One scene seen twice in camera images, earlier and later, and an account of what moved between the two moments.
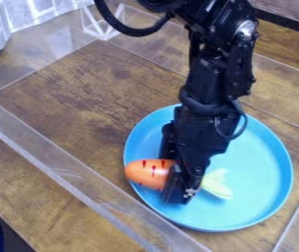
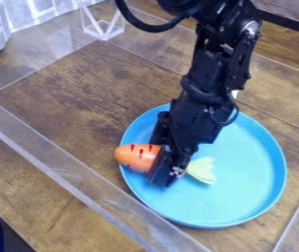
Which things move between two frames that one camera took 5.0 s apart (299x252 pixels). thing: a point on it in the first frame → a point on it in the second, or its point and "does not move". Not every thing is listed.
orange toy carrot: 149,173 → 137,157
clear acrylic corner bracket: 94,22 does not move
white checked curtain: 3,15 does not move
